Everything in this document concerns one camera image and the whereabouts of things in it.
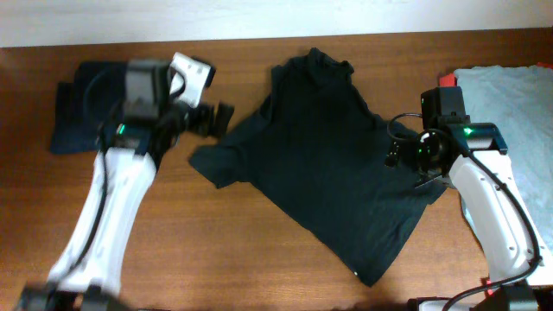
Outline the dark green t-shirt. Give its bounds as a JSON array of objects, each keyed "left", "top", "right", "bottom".
[{"left": 189, "top": 48, "right": 445, "bottom": 286}]

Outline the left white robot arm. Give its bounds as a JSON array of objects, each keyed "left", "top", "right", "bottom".
[{"left": 14, "top": 53, "right": 234, "bottom": 310}]

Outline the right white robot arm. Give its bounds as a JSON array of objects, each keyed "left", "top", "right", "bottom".
[{"left": 386, "top": 124, "right": 552, "bottom": 310}]

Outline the red garment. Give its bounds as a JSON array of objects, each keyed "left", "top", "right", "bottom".
[{"left": 438, "top": 62, "right": 553, "bottom": 87}]

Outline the folded navy blue garment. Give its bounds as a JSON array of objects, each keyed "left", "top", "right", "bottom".
[{"left": 49, "top": 61, "right": 127, "bottom": 155}]

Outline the light blue t-shirt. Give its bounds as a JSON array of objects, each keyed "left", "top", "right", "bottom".
[{"left": 454, "top": 66, "right": 552, "bottom": 247}]

